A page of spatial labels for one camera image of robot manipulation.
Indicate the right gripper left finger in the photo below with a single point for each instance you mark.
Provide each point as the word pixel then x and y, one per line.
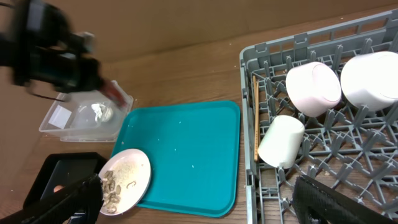
pixel 85 195

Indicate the pile of peanuts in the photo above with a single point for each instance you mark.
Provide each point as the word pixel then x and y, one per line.
pixel 111 192

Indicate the white paper cup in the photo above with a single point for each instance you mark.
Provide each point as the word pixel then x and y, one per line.
pixel 281 142

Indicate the grey dish rack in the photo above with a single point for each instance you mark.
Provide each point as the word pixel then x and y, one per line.
pixel 352 150

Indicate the red snack wrapper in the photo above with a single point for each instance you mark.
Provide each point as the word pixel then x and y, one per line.
pixel 109 90

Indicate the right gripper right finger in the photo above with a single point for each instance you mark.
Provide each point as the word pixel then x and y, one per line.
pixel 314 202

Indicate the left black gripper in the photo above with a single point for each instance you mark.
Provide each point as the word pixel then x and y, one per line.
pixel 39 45

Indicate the black bin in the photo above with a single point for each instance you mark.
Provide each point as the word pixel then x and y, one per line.
pixel 63 170

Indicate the wooden chopstick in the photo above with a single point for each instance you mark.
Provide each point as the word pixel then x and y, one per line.
pixel 256 120

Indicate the pink bowl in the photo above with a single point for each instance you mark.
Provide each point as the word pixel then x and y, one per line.
pixel 313 88

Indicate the brown cardboard sheet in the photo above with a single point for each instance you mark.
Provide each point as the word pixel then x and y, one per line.
pixel 128 29

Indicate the large white plate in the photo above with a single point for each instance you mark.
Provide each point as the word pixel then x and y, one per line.
pixel 133 173

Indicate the clear plastic bin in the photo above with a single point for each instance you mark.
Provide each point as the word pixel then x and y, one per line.
pixel 71 118

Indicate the white tissue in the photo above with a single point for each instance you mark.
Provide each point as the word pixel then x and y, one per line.
pixel 103 113

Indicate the teal plastic tray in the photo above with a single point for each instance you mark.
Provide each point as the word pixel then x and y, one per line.
pixel 193 151

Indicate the white bowl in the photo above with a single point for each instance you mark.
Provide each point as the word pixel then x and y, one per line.
pixel 371 80

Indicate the orange carrot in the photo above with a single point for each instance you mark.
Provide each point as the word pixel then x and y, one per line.
pixel 57 188

